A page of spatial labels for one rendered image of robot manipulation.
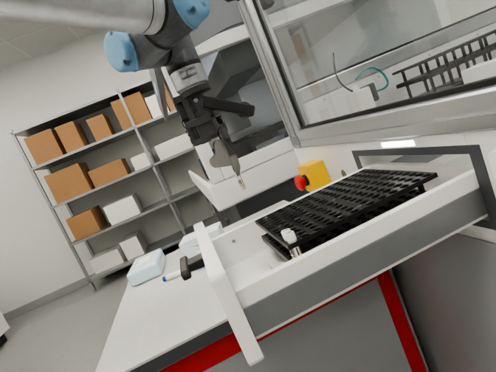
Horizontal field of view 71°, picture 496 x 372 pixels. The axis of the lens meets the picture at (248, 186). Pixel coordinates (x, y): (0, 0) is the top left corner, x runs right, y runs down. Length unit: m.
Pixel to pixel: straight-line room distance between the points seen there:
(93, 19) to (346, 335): 0.68
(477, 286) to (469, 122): 0.26
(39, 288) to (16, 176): 1.44
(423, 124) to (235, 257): 0.36
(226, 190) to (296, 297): 0.93
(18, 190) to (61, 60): 1.67
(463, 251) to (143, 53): 0.61
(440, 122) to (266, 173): 0.91
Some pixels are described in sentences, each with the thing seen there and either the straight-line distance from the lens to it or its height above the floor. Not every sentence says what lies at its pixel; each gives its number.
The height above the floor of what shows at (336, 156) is 0.92.
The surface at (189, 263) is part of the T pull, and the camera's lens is 0.49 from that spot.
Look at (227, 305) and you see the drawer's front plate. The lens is 0.37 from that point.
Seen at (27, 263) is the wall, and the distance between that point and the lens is 5.24.
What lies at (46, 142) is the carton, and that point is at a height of 1.76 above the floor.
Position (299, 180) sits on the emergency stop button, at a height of 0.88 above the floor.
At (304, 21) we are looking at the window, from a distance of 0.76.
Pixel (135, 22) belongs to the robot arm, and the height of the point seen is 1.25.
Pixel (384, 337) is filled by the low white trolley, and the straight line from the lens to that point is 0.80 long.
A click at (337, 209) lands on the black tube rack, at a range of 0.49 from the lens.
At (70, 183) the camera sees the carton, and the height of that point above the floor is 1.25.
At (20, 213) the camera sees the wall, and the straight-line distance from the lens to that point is 5.14.
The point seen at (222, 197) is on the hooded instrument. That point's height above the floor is 0.85.
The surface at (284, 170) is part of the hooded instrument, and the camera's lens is 1.35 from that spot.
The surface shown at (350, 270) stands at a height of 0.86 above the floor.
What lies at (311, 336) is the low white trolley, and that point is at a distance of 0.73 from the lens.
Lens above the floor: 1.05
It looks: 9 degrees down
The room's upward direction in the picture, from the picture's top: 23 degrees counter-clockwise
